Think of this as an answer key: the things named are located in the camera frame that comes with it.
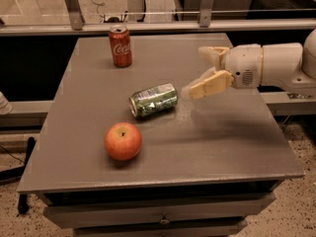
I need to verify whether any red apple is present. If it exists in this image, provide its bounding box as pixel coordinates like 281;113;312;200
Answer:
104;122;142;161

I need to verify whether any black stand leg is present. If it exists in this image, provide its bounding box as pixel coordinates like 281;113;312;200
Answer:
0;135;38;215

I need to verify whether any grey drawer with knob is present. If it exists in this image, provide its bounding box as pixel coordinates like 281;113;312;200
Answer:
43;193;276;228

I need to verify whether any red Coca-Cola can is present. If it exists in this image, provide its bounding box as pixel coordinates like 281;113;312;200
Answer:
109;25;132;67

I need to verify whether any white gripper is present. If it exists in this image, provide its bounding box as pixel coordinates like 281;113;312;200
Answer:
181;44;263;100

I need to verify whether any green soda can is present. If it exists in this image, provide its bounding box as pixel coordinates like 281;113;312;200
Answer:
128;83;178;119

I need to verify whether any metal railing frame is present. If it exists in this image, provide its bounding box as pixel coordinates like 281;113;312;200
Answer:
0;0;316;36

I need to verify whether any grey cabinet with drawers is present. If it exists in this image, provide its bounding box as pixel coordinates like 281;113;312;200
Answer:
18;35;303;237

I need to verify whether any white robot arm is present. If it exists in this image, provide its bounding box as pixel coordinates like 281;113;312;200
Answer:
181;30;316;100

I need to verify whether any white cylindrical object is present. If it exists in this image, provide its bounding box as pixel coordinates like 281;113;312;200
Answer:
0;92;13;115

